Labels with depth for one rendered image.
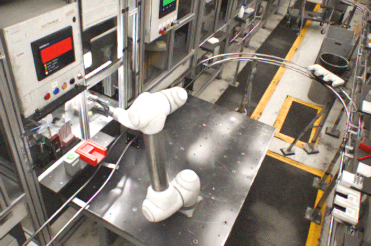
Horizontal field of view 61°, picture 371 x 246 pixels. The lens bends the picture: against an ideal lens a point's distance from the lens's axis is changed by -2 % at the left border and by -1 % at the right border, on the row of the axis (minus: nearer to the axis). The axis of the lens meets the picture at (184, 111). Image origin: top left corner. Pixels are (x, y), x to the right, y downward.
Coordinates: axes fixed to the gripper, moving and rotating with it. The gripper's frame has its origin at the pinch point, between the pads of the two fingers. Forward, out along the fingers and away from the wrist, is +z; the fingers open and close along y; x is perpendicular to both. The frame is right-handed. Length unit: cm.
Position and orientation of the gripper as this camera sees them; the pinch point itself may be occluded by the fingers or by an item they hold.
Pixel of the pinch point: (92, 101)
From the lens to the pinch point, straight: 234.1
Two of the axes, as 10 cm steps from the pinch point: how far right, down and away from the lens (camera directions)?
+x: -4.6, 5.0, -7.3
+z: -8.8, -3.8, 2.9
